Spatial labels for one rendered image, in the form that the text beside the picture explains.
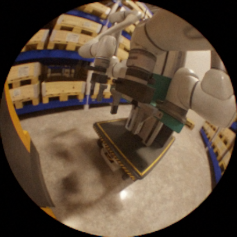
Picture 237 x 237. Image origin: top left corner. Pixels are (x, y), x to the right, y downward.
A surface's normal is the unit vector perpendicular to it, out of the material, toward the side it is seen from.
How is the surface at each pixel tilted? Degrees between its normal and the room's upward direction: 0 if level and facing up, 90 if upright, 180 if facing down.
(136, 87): 90
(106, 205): 0
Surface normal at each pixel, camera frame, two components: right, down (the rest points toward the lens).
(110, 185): 0.25, -0.85
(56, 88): 0.66, 0.49
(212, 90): -0.96, 0.00
